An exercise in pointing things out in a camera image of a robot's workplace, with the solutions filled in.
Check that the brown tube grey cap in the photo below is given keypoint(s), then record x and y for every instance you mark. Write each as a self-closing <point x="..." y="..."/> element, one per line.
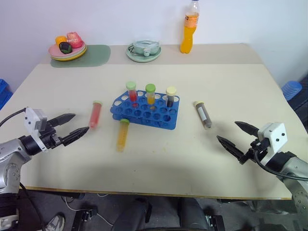
<point x="204" y="114"/>

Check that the red tube pale green cap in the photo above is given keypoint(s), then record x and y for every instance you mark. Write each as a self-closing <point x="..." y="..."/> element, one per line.
<point x="95" y="115"/>
<point x="132" y="92"/>

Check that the pink plate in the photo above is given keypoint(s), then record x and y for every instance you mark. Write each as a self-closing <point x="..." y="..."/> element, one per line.
<point x="54" y="50"/>

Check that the dark tube cream cap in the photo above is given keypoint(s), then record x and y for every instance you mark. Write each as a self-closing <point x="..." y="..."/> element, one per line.
<point x="170" y="98"/>

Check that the orange soda bottle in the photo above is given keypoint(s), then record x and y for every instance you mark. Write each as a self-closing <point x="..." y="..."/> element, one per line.
<point x="188" y="36"/>

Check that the light green stacked plate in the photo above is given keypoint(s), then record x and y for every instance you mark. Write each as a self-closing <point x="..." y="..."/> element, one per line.
<point x="84" y="49"/>

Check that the dark green toy fruit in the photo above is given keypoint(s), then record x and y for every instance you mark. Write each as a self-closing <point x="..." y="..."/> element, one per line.
<point x="65" y="47"/>

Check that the grey white sneaker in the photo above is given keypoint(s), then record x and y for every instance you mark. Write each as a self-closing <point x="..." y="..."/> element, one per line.
<point x="55" y="222"/>

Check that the blue test tube rack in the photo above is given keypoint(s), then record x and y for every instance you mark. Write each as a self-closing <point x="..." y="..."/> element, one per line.
<point x="144" y="118"/>

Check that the yellow plate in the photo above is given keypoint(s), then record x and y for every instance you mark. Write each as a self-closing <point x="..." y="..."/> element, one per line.
<point x="61" y="59"/>

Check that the pale green plate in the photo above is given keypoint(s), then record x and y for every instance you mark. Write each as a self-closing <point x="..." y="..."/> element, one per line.
<point x="142" y="58"/>

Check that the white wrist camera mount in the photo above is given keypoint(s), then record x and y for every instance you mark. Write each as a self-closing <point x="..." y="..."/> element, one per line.
<point x="275" y="136"/>
<point x="30" y="120"/>

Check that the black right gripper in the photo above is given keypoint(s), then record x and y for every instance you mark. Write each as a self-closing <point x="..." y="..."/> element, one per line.
<point x="257" y="148"/>

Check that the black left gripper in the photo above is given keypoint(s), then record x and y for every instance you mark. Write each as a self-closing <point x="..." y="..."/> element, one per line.
<point x="49" y="140"/>

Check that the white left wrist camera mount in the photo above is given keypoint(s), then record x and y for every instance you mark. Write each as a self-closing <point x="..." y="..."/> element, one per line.
<point x="30" y="120"/>

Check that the blue stacked stools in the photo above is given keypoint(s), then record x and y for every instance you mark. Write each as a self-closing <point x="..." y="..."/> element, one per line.
<point x="291" y="89"/>

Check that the orange toy fruit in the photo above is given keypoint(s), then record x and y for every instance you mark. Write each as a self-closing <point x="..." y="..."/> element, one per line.
<point x="60" y="39"/>

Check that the blue plastic crate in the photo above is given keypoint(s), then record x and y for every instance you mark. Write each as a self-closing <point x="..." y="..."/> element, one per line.
<point x="4" y="92"/>

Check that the orange tube dark green cap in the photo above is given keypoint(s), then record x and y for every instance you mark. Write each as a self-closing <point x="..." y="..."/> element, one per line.
<point x="150" y="93"/>

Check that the grey folded pouch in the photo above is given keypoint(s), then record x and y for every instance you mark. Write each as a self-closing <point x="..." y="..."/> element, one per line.
<point x="144" y="47"/>

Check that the dark bulky object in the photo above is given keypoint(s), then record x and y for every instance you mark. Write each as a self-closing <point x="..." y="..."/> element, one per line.
<point x="299" y="106"/>

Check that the green placemat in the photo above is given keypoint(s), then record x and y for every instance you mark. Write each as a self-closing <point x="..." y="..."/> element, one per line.
<point x="96" y="55"/>

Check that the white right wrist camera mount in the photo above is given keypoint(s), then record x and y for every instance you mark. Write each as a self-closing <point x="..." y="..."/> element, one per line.
<point x="275" y="136"/>

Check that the pink toy peach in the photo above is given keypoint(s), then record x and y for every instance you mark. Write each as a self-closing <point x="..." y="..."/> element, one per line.
<point x="75" y="39"/>

